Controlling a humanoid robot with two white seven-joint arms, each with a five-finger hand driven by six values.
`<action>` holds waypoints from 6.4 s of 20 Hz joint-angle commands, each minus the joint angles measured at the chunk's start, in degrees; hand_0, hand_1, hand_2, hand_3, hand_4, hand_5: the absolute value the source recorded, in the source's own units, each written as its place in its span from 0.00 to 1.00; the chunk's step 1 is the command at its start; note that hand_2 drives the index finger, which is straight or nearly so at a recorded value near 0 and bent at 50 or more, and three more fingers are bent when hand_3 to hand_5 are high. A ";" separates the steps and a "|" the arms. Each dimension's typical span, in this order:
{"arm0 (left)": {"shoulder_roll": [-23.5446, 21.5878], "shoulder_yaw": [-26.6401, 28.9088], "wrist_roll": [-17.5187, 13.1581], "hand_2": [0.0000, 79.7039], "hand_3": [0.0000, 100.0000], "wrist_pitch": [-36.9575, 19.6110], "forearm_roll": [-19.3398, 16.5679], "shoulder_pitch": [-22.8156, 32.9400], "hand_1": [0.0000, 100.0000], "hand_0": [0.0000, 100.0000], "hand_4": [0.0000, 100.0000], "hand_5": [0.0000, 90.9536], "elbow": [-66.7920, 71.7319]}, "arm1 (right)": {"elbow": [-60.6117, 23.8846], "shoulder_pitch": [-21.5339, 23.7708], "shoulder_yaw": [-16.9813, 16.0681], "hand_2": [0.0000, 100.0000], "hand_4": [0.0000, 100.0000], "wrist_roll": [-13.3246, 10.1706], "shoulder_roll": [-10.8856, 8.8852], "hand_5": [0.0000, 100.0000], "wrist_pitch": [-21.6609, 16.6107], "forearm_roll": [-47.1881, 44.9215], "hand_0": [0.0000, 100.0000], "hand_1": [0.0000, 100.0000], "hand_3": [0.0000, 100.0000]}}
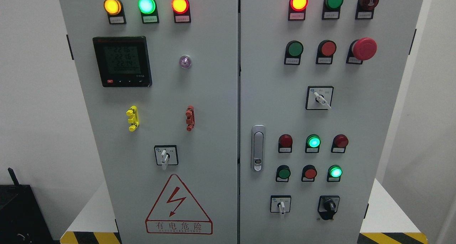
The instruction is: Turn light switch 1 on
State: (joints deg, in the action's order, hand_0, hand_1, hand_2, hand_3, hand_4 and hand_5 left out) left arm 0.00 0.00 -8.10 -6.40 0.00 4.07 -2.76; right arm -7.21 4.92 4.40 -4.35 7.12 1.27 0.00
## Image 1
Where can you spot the white rotary selector switch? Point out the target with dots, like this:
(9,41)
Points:
(166,155)

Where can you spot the yellow indicator light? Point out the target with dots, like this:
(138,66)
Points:
(115,12)

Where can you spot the red terminal connector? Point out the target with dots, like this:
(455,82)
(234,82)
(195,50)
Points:
(190,120)

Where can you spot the dark red indicator left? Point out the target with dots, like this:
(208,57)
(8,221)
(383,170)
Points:
(285,144)

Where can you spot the dark red indicator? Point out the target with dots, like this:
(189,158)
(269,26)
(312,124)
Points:
(339,144)
(285,144)

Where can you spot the clear white lamp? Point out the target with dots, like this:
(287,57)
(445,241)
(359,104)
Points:
(185,61)

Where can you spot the green push button lower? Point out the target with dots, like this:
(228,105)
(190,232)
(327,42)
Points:
(283,173)

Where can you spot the green push button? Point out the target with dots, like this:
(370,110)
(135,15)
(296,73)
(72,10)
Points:
(293,52)
(283,173)

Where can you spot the grey left cabinet door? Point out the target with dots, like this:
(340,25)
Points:
(207,154)

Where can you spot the grey cabinet door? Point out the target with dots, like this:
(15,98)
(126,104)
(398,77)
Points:
(207,154)
(274,95)

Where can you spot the lit green indicator middle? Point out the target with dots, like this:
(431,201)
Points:
(313,144)

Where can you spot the green push button upper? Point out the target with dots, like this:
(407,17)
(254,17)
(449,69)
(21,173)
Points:
(293,52)

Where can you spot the yellow terminal connector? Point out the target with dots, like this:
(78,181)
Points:
(132,114)

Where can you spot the red push button lower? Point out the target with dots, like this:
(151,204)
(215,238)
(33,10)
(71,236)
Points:
(309,173)

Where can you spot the red push button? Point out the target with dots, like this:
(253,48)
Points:
(325,52)
(309,173)

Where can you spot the grey right cabinet door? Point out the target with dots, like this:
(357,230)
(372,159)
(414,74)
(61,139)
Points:
(274,95)

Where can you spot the red electric hazard warning sticker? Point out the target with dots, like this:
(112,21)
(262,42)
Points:
(176,211)

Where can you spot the dark red indicator right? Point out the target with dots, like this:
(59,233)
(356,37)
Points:
(339,144)

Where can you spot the black digital power meter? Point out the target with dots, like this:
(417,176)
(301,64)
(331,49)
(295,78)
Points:
(123,62)

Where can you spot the red push button upper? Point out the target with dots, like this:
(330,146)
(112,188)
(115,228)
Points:
(325,52)

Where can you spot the red indicator light top left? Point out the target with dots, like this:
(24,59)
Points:
(181,11)

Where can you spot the lit green button lower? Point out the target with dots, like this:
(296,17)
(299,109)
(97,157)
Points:
(334,173)

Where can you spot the red lit indicator right door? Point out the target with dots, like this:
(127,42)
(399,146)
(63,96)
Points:
(297,10)

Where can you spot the green indicator light top left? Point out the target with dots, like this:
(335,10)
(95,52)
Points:
(149,12)

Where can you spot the red emergency stop mushroom button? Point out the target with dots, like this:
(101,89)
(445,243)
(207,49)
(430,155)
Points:
(361,50)

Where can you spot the green indicator top right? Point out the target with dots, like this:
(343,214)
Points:
(331,9)

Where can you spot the dark red buzzer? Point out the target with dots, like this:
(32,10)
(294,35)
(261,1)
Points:
(365,9)

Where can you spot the white platform with hazard stripes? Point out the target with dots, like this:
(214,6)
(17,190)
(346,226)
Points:
(385,222)

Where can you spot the black box with antenna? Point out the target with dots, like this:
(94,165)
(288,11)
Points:
(21,220)

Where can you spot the silver cabinet door handle lock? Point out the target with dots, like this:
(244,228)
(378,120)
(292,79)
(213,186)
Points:
(257,147)

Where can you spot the white selector switch upper right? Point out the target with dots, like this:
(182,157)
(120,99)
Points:
(319,97)

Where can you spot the white selector switch lower right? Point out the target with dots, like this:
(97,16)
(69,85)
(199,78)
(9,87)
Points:
(280,204)

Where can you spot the black rotary knob switch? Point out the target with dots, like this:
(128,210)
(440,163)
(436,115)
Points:
(328,206)

